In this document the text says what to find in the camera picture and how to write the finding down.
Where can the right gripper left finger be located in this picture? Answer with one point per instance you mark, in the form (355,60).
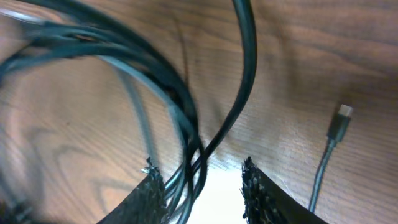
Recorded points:
(146,204)

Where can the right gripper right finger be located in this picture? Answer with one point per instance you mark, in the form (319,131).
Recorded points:
(266,203)

